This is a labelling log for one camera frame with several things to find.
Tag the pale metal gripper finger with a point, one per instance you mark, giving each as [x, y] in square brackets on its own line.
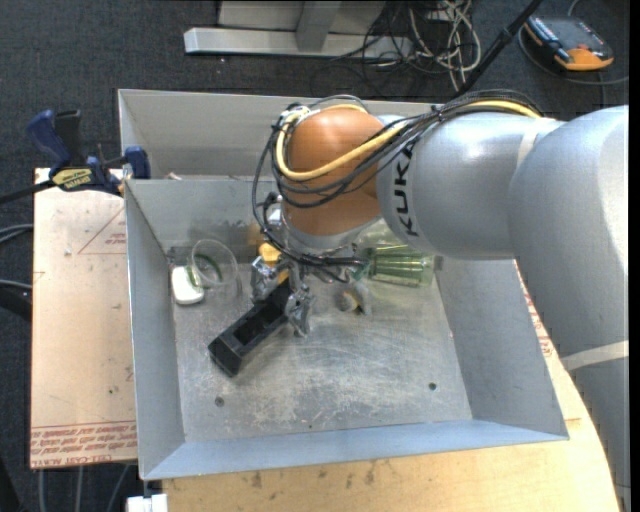
[300, 312]
[264, 280]

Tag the yellow rounded object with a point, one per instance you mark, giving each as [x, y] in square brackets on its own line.
[269, 251]

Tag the clear glass cup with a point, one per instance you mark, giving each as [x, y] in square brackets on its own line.
[215, 270]

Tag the black open rectangular box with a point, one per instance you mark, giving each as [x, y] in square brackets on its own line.
[245, 332]

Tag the white and green oval object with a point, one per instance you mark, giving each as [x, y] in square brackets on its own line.
[185, 290]

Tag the grey metal bin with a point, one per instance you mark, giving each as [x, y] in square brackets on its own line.
[350, 380]

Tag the green clear plastic bottle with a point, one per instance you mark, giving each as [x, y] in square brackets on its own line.
[400, 267]

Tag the brown cardboard board red print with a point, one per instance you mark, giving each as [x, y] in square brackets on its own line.
[80, 320]

